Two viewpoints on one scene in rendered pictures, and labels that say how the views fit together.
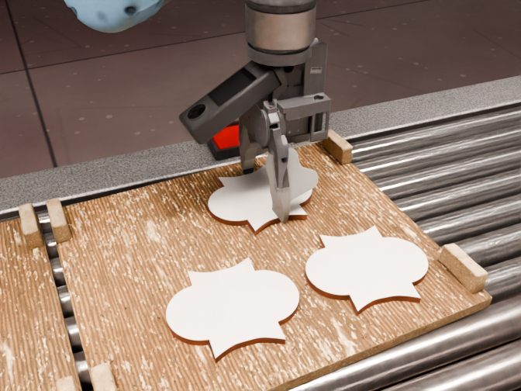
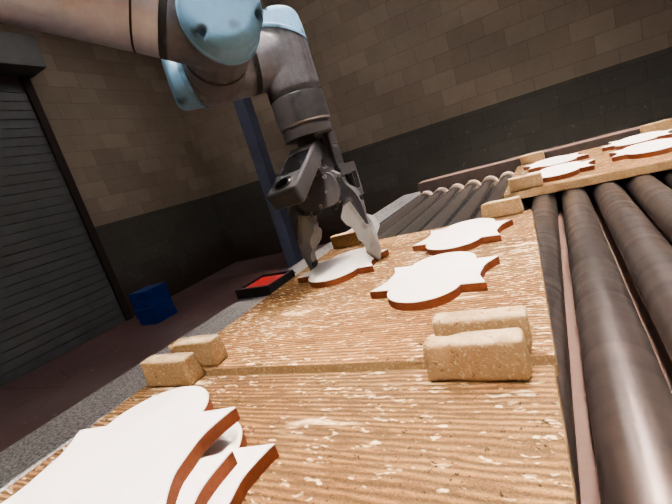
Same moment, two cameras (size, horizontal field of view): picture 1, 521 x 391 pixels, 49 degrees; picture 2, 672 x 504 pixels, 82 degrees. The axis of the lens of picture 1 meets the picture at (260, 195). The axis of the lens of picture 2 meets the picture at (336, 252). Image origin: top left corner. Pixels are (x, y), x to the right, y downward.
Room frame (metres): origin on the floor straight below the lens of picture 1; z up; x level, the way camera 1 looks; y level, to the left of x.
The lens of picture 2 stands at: (0.14, 0.34, 1.08)
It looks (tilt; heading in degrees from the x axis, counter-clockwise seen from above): 12 degrees down; 323
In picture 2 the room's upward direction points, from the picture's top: 17 degrees counter-clockwise
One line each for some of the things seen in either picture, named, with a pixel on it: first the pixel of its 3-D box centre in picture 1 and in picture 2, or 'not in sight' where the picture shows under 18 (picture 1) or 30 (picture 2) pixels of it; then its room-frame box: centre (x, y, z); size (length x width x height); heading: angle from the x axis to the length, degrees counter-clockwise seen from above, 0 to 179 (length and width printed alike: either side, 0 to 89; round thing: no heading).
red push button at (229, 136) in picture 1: (232, 140); (266, 284); (0.75, 0.04, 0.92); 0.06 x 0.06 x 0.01; 21
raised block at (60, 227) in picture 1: (58, 219); (197, 350); (0.53, 0.24, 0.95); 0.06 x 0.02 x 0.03; 25
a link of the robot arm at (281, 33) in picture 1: (278, 23); (300, 115); (0.60, -0.02, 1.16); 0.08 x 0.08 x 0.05
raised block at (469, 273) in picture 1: (462, 266); (501, 208); (0.45, -0.22, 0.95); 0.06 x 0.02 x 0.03; 25
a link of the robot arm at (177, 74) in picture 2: not in sight; (212, 69); (0.62, 0.08, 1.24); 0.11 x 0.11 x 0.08; 71
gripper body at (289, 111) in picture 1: (284, 91); (321, 169); (0.60, -0.03, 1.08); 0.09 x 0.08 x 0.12; 114
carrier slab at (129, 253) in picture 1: (250, 254); (386, 279); (0.49, 0.01, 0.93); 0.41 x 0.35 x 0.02; 115
